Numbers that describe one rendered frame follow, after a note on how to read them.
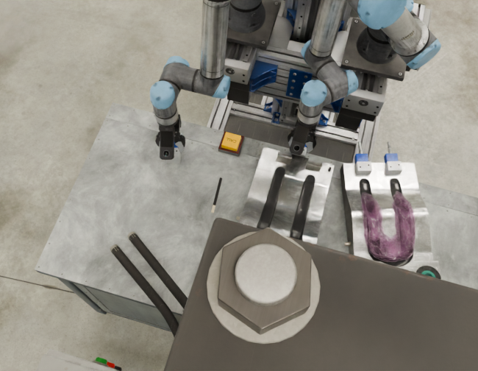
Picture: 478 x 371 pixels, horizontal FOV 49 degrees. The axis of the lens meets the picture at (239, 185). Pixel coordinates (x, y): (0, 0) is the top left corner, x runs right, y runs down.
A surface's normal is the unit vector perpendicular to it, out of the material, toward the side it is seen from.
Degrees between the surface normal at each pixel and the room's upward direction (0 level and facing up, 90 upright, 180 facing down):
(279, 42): 0
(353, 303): 0
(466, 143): 0
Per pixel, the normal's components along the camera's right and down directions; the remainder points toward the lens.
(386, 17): 0.40, 0.78
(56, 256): 0.01, -0.42
